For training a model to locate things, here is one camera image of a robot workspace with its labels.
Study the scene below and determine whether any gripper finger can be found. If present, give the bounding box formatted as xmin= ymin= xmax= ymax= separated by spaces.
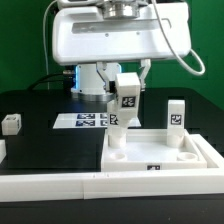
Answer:
xmin=139 ymin=59 xmax=151 ymax=91
xmin=96 ymin=62 xmax=115 ymax=93

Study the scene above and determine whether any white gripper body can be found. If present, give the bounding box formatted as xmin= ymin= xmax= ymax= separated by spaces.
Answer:
xmin=52 ymin=2 xmax=191 ymax=65

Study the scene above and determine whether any white square tabletop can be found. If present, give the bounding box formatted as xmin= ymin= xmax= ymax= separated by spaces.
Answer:
xmin=101 ymin=129 xmax=207 ymax=172

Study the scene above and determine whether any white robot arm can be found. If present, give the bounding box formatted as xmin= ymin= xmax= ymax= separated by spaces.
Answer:
xmin=52 ymin=0 xmax=191 ymax=101

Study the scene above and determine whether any white marker sheet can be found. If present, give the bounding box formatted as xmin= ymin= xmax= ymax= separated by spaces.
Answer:
xmin=52 ymin=112 xmax=142 ymax=130

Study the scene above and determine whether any white U-shaped obstacle fence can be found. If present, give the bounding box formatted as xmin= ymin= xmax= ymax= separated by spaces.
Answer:
xmin=0 ymin=134 xmax=224 ymax=202

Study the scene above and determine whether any white cable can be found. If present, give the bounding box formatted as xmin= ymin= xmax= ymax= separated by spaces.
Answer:
xmin=42 ymin=0 xmax=63 ymax=90

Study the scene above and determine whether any black cable bundle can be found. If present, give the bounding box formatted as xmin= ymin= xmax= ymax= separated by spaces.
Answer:
xmin=27 ymin=72 xmax=75 ymax=92

